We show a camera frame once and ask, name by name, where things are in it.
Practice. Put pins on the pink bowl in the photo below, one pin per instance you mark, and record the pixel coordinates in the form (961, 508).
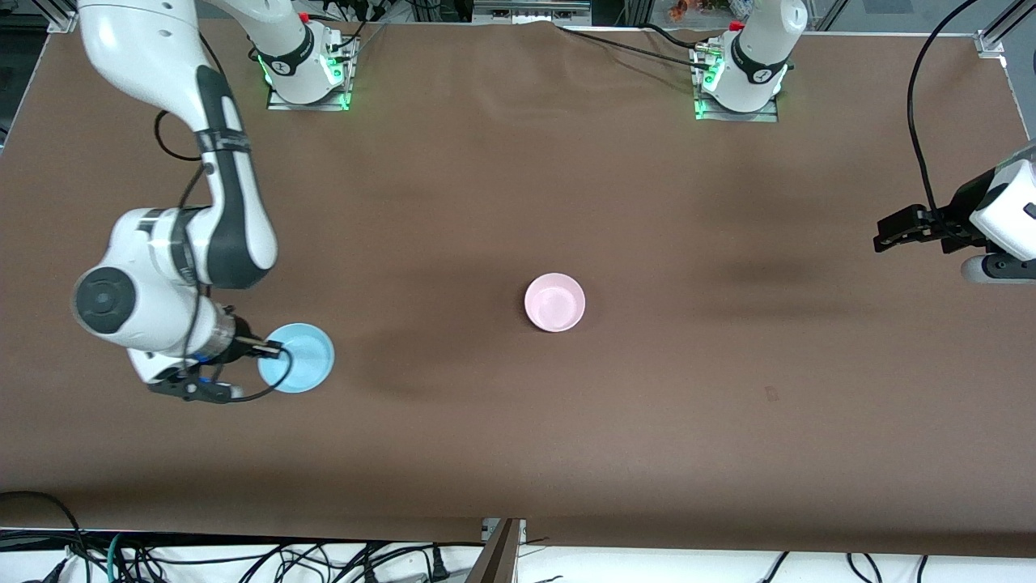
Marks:
(554, 302)

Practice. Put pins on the black power plug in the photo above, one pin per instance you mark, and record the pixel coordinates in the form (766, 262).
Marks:
(439, 565)

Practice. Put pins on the aluminium corner bracket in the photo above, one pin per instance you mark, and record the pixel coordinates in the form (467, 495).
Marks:
(63, 23)
(989, 44)

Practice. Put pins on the slanted aluminium profile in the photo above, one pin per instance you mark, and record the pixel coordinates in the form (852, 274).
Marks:
(498, 559)

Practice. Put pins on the small aluminium bracket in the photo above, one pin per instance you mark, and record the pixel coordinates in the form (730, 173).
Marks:
(488, 530)

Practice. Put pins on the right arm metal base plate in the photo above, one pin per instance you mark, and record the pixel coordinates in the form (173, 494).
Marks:
(324, 105)

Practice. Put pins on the blue bowl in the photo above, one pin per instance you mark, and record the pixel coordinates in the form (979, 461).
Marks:
(303, 363)

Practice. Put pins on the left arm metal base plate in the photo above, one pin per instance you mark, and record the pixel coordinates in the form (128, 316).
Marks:
(761, 117)

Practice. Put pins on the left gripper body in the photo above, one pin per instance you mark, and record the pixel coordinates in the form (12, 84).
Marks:
(960, 212)

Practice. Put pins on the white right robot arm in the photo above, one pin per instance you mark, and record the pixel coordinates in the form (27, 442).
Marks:
(146, 48)

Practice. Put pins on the orange object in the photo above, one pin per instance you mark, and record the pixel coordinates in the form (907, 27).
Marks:
(678, 10)

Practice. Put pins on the aluminium frame profile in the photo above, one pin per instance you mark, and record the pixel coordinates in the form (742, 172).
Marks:
(1012, 20)

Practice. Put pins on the grey metal device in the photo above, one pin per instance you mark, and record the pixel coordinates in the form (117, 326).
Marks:
(530, 10)

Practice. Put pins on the brown table cover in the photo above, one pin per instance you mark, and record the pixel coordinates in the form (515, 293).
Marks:
(486, 202)

